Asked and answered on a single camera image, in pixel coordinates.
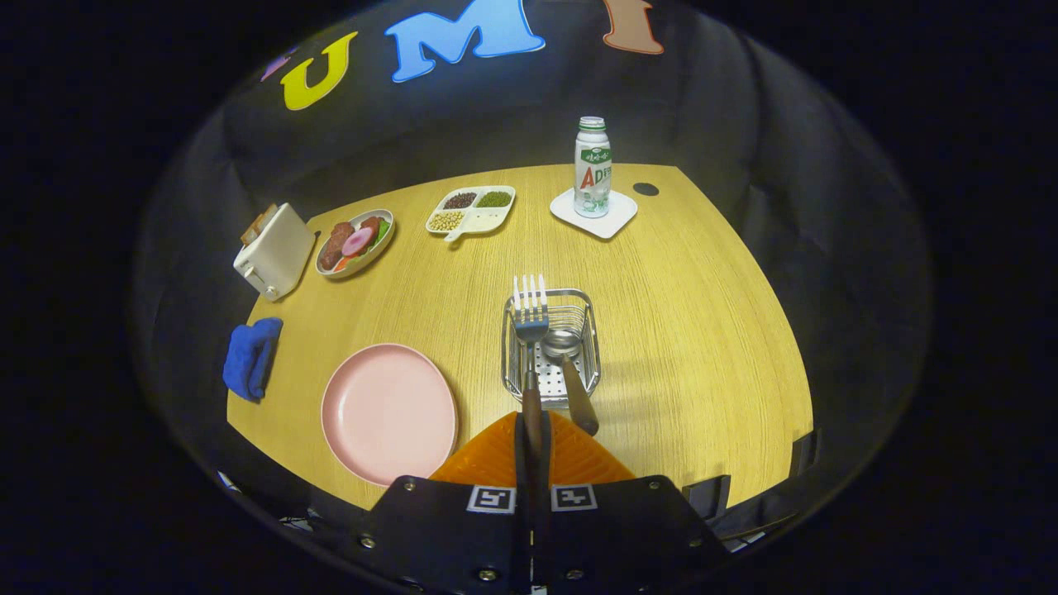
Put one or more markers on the grey plate of food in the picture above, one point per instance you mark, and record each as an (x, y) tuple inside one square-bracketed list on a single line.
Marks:
[(355, 266)]

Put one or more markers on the blue folded towel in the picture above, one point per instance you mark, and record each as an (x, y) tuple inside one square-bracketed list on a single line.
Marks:
[(250, 359)]

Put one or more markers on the black round table grommet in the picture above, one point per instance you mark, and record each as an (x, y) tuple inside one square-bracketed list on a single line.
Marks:
[(645, 188)]

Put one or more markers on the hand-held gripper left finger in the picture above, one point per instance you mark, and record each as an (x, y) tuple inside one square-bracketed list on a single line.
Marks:
[(455, 537)]

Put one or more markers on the pink round food piece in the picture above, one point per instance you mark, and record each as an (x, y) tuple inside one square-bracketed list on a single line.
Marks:
[(357, 241)]

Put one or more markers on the black backdrop cloth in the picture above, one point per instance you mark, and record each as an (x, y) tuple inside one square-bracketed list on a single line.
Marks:
[(785, 207)]

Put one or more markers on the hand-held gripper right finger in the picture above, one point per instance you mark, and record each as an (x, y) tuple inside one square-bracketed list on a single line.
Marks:
[(620, 537)]

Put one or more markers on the white toaster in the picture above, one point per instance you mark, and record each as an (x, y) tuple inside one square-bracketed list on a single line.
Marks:
[(277, 256)]

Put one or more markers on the white drink bottle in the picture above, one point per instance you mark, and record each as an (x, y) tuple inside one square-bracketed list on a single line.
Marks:
[(593, 169)]

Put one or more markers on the white square coaster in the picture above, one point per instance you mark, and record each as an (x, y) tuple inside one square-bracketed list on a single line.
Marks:
[(618, 219)]

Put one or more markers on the pink plate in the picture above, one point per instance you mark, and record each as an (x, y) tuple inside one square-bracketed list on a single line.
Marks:
[(388, 413)]

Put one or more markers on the brown meat piece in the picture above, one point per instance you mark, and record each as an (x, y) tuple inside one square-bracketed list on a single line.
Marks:
[(334, 246)]

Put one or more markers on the toast slice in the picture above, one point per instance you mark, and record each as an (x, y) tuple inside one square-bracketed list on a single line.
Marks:
[(250, 233), (269, 215)]

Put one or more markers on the white divided dish with beans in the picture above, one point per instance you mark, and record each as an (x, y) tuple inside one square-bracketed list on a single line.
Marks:
[(483, 218)]

